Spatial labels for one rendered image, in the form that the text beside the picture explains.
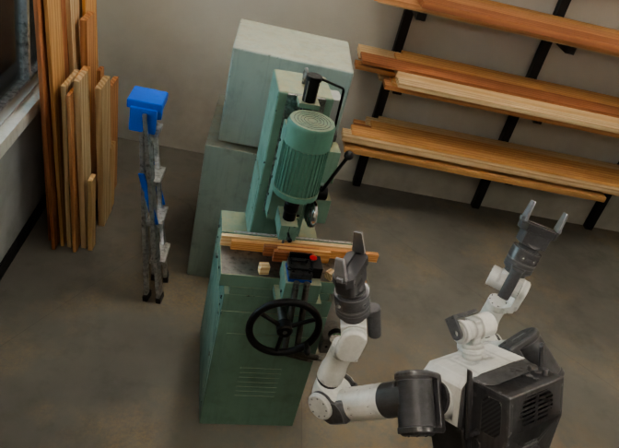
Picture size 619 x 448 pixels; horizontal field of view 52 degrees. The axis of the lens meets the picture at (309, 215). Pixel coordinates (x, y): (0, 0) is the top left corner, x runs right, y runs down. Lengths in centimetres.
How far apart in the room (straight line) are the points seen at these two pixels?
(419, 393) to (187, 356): 193
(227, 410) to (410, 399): 155
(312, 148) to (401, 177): 290
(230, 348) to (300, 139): 97
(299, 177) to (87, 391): 150
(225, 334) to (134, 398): 68
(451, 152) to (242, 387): 240
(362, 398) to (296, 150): 96
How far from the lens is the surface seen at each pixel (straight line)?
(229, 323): 261
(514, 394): 161
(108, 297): 362
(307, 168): 228
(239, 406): 301
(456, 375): 167
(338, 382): 175
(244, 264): 250
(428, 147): 449
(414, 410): 159
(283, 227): 246
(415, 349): 375
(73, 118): 348
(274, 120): 247
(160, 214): 337
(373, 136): 440
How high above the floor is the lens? 246
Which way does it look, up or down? 33 degrees down
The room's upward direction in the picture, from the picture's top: 15 degrees clockwise
